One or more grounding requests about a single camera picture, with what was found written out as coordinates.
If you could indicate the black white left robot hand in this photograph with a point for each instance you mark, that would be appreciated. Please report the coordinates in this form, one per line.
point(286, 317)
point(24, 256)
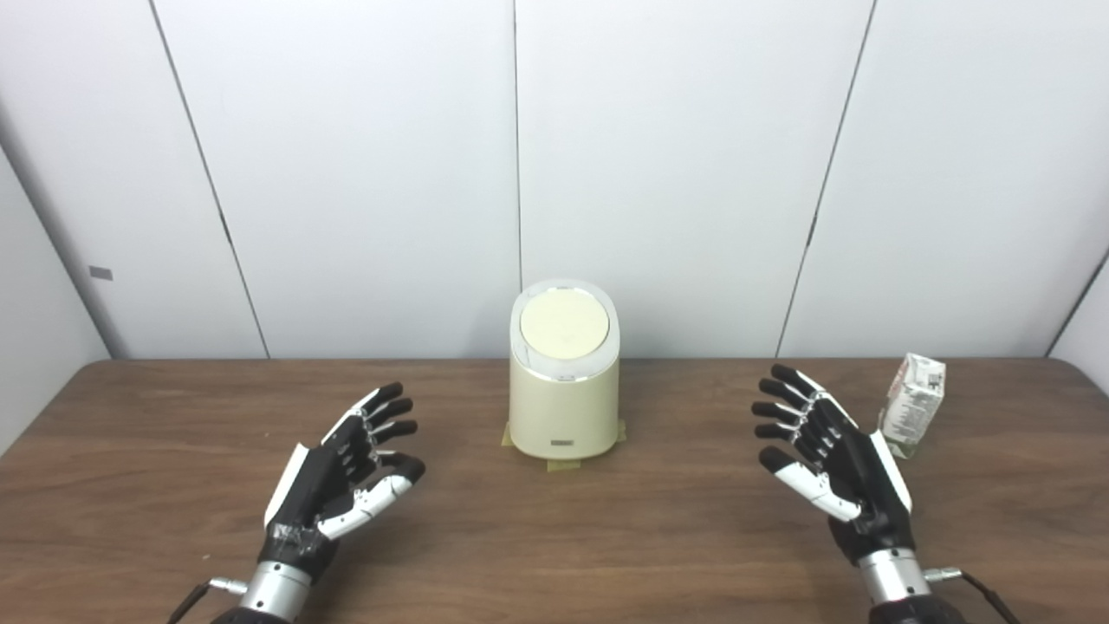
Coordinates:
point(305, 490)

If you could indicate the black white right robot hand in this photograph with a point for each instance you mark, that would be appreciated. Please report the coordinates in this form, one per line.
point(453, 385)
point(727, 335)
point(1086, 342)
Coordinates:
point(858, 472)

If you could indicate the white green milk carton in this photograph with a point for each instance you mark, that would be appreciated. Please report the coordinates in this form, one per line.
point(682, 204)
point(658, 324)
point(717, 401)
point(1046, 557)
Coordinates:
point(911, 407)

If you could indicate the cream round bin lid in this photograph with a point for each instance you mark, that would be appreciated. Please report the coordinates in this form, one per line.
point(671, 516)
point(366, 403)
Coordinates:
point(564, 325)

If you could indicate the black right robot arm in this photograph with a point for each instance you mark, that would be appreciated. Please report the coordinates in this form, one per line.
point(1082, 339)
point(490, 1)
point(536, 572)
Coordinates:
point(897, 585)

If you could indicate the cream-colored bin body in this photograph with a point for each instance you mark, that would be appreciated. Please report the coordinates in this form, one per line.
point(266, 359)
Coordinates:
point(563, 416)

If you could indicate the yellow masking tape piece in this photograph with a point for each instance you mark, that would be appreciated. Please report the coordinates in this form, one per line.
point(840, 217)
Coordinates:
point(563, 465)
point(506, 436)

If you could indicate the small grey wall label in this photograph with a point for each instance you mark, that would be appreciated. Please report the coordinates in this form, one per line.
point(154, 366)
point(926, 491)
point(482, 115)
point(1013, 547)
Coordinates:
point(100, 273)

